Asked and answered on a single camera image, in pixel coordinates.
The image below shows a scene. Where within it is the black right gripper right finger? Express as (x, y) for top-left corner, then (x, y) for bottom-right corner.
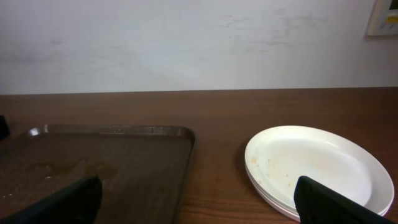
(294, 176), (394, 224)

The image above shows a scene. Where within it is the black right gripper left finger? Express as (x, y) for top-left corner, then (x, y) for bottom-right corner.
(1, 175), (103, 224)

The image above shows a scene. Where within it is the cream white plate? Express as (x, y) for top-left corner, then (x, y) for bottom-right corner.
(244, 126), (394, 220)

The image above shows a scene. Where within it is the brown serving tray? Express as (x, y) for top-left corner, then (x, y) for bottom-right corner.
(1, 124), (195, 223)

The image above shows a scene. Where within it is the black rectangular tray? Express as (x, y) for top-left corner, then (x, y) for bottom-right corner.
(0, 115), (10, 140)

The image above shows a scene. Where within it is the white wall panel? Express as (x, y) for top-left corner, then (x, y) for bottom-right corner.
(366, 0), (397, 36)

